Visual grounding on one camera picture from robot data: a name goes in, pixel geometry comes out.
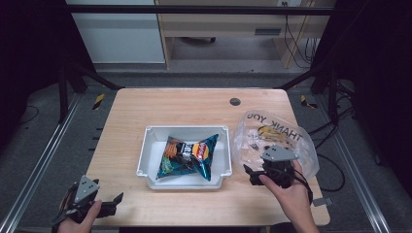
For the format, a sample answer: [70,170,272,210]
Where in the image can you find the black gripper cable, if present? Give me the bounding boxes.
[292,168,315,206]

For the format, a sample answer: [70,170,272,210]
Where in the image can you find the black hanging cables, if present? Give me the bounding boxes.
[283,2,322,70]

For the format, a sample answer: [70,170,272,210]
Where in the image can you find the clear printed plastic bag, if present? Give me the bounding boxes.
[230,110,321,183]

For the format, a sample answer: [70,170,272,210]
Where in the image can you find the dark blue chip bag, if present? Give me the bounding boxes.
[155,133,221,183]

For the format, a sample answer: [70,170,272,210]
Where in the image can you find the thin black floor cable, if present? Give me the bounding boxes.
[18,104,41,126]

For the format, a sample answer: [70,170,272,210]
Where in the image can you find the small grey metal bracket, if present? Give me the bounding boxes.
[312,197,334,208]

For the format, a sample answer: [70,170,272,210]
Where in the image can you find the person's left hand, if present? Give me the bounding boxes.
[56,199,103,233]

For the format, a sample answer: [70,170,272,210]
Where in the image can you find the person's right hand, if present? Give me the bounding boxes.
[257,159,315,221]

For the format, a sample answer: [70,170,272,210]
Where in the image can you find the black yellow hazard tape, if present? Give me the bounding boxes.
[92,93,106,111]
[299,94,319,110]

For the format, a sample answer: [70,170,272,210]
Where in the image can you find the dark gripper cable with strap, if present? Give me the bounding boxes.
[51,182,80,228]

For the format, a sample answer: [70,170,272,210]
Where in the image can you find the white plastic bin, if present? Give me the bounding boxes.
[136,125,233,190]

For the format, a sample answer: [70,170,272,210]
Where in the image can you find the black floor cables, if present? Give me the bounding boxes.
[308,81,358,192]

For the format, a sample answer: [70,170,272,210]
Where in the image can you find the white cabinet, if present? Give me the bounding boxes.
[65,0,166,64]

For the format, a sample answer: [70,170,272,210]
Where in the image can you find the black curtain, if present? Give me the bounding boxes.
[312,0,412,188]
[0,0,96,153]

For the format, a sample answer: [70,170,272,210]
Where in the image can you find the light wooden desk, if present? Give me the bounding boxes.
[154,0,338,70]

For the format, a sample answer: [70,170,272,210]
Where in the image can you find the black frame strut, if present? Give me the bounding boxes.
[57,60,126,124]
[275,62,340,124]

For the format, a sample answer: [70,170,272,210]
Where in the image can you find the grey desk label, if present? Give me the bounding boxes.
[254,27,283,36]

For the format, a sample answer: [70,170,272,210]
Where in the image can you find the black horizontal frame bar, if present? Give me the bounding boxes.
[64,4,336,16]

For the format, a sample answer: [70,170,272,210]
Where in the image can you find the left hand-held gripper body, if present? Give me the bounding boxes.
[63,175,102,224]

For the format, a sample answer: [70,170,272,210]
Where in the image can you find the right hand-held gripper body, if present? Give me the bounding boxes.
[259,144,301,189]

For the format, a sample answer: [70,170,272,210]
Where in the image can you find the aluminium floor rail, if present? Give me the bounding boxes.
[0,93,83,233]
[315,93,392,233]

